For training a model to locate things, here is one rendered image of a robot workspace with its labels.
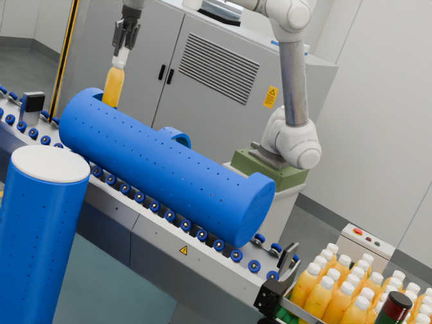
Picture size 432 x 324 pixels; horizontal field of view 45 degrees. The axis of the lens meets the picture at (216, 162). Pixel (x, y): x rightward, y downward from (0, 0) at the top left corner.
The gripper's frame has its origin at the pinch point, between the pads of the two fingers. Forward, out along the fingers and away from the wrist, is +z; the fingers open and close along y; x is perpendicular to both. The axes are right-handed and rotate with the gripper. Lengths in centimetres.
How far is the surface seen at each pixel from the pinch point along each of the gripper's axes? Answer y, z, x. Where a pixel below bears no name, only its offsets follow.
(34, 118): -1, 44, -40
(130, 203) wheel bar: 12, 49, 30
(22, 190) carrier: 48, 45, 10
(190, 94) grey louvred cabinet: -166, 49, -57
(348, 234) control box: -24, 32, 106
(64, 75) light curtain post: -29, 29, -54
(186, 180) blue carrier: 13, 28, 52
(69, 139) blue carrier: 13.6, 36.7, -4.5
